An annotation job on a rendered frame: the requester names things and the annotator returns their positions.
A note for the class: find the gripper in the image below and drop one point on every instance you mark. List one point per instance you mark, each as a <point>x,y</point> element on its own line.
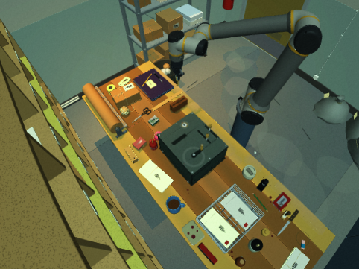
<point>176,63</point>

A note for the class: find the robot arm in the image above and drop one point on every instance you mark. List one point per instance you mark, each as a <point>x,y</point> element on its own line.
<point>266,85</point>

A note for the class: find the brown wooden key block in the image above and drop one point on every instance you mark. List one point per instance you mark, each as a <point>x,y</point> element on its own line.
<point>178,104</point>

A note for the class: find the brass postage lever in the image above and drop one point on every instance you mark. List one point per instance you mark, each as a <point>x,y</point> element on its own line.
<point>207,136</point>

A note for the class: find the dark green franking meter body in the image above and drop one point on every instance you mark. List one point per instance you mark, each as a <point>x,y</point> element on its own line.
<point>193,163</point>

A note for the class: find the crumpled white paper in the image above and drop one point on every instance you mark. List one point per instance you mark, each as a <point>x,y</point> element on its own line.
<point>166,69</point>

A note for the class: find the black waste bin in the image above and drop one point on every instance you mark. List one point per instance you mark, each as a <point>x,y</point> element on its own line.
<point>159,64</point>

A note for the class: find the wooden ruler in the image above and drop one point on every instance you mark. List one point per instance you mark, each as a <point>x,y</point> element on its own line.
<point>167,100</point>

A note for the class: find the purple desk pad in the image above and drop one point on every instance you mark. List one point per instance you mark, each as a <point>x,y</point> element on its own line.
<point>154,89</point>

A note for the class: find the cream card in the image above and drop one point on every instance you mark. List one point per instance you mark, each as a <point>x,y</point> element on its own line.
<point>151,83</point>

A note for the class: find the yellow pencil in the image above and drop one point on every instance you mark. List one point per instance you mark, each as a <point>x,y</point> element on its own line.
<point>146,80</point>

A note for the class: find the white printed label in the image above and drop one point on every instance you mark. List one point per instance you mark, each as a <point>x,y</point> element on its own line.
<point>129,87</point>

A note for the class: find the small green box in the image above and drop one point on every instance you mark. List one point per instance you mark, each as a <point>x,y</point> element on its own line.
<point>153,120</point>

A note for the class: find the cream paper tag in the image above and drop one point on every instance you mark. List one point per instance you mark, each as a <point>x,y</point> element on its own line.
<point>124,81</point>

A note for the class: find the tied cardboard parcel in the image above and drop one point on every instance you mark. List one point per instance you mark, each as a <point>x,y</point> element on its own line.
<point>125,97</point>

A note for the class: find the white and blue box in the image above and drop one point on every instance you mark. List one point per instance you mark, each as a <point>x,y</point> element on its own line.
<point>190,14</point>

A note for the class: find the beige twine ball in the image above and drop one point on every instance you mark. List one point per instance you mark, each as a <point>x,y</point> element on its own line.
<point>124,110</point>

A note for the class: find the grey metal shelf unit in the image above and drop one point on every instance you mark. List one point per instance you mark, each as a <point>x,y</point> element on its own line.
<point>131,23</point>

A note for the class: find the small red booklet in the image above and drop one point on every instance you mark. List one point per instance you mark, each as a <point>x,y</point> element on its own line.
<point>139,143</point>

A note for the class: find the brown wrapping paper roll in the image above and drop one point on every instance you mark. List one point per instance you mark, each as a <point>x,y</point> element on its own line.
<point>102,104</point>

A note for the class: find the tan stamp sheet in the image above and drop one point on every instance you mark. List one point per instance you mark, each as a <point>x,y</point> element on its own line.
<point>131,154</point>

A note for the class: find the large white envelope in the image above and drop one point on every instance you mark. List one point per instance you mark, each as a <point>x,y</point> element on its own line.
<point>155,175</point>

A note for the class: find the grey floor mat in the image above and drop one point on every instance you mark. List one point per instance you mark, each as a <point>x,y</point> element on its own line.
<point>126,177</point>

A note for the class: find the grey round dial scale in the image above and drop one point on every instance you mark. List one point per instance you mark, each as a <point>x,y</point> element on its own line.
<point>249,172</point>

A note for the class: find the mustard yellow door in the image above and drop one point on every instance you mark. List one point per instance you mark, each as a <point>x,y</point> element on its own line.
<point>274,1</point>

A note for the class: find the blue coffee mug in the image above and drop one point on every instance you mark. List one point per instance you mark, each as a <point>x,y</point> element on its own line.
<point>174,204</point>

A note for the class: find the small black stamp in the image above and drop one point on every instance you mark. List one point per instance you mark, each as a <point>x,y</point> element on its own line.
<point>262,184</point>

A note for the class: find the white envelope with red stamp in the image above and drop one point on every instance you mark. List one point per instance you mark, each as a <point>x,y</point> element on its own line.
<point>220,229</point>
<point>239,210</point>

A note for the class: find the green pencil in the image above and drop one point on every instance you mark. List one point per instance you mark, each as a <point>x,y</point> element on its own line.
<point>260,203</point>

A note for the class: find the grey pendant lamp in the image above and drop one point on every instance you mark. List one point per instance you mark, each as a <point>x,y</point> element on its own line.
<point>332,110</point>
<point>354,140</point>

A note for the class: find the grey pad with red dots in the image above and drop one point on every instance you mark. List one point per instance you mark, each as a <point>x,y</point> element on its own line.
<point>193,232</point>

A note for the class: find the red framed card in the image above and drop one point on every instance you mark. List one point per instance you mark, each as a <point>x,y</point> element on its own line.
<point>281,201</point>

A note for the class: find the brown pigeonhole sorting rack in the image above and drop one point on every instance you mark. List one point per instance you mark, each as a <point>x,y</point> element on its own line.
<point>42,163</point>

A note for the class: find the small white tape dispenser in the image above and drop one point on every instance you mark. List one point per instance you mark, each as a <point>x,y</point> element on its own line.
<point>286,214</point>

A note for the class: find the yellow round tin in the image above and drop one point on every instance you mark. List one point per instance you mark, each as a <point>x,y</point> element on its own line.
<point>265,232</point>

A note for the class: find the red ink pad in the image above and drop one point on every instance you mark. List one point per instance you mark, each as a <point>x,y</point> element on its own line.
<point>207,253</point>

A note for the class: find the silver letter opener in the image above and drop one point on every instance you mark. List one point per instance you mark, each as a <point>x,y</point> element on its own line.
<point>288,222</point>

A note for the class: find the black round pot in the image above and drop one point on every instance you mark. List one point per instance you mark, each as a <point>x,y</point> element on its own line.
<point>255,245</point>

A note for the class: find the brown round tin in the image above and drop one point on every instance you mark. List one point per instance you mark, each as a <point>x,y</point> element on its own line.
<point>240,261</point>

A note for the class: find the white and blue eraser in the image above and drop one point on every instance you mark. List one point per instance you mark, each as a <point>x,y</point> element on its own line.
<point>303,244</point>

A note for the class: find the white printed envelope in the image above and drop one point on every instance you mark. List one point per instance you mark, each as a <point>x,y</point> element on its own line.
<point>294,259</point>

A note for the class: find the round silver key switch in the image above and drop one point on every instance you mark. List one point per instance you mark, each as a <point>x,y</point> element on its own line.
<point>184,124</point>

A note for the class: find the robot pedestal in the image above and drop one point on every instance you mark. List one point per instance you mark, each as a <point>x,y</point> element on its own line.
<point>243,131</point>

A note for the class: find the white wall socket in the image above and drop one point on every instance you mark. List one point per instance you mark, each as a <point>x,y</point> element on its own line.
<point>315,77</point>

